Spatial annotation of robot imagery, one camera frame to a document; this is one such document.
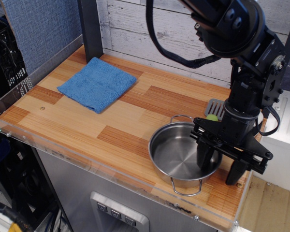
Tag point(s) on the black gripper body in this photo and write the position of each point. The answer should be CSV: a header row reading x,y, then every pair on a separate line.
x,y
233,136

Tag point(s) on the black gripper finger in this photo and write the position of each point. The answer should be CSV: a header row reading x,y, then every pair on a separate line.
x,y
236,171
204,155

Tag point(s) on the stainless steel pot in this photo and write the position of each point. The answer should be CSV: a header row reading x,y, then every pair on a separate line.
x,y
174,156

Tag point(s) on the blue cloth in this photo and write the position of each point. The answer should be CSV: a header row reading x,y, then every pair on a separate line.
x,y
97,85

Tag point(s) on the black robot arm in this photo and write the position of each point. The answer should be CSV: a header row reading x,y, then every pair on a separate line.
x,y
236,29

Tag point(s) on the grey green toy spatula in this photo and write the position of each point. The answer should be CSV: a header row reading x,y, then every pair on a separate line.
x,y
215,107

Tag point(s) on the white ribbed appliance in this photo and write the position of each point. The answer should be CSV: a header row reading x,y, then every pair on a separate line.
x,y
277,171

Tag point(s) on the silver dispenser button panel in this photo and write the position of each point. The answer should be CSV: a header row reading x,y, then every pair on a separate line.
x,y
116,217

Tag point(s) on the clear acrylic table guard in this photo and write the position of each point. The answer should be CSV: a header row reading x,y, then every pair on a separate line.
x,y
94,160

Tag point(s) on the dark right vertical post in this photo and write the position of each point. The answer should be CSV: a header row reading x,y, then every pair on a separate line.
x,y
277,19

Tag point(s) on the dark vertical post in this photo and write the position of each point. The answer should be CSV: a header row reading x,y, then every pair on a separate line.
x,y
277,19
90,25

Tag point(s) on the dark left vertical post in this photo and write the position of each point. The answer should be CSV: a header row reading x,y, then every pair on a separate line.
x,y
90,25

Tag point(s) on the black crate with cables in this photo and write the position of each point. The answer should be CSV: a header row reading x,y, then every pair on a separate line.
x,y
12,67

